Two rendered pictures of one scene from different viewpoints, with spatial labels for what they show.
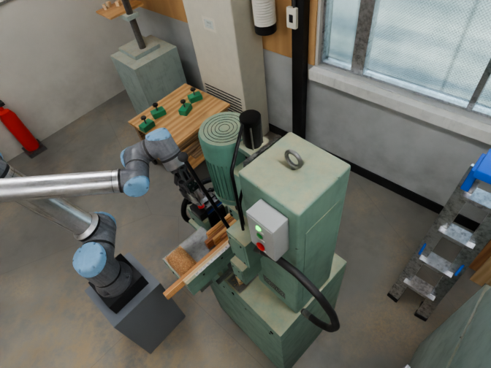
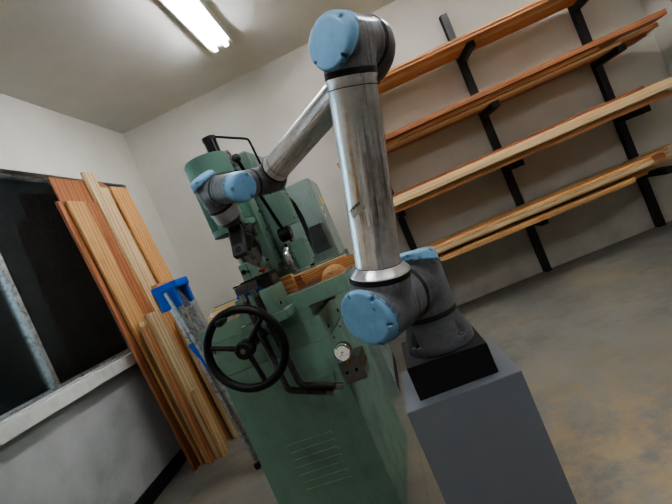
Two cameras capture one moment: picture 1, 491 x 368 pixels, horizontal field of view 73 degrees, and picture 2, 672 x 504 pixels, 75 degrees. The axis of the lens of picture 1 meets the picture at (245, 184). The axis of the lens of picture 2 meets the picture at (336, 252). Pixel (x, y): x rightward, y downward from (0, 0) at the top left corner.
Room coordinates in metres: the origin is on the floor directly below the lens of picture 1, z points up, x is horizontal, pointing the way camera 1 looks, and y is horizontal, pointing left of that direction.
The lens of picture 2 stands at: (1.78, 1.53, 1.03)
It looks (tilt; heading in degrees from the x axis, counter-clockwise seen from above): 2 degrees down; 227
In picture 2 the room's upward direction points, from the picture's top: 23 degrees counter-clockwise
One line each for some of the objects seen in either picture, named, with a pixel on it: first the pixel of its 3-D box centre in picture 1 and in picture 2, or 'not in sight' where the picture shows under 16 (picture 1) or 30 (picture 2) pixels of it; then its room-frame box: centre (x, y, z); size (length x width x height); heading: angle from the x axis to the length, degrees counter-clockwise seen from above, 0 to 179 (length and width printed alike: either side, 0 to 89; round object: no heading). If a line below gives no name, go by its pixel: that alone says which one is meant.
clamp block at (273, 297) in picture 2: (208, 212); (263, 302); (0.94, 0.20, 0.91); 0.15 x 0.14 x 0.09; 126
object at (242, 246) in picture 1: (246, 242); (282, 209); (0.56, 0.03, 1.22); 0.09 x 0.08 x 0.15; 36
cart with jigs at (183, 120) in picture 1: (185, 131); not in sight; (2.29, 0.44, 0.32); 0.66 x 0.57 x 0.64; 131
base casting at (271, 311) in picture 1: (267, 259); (289, 325); (0.73, -0.04, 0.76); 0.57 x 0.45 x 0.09; 36
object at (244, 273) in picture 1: (245, 265); (301, 252); (0.58, 0.05, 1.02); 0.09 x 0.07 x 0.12; 126
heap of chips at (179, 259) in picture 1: (180, 259); (331, 270); (0.71, 0.34, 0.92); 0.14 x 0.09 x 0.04; 36
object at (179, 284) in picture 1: (217, 250); (303, 280); (0.73, 0.17, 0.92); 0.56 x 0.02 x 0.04; 126
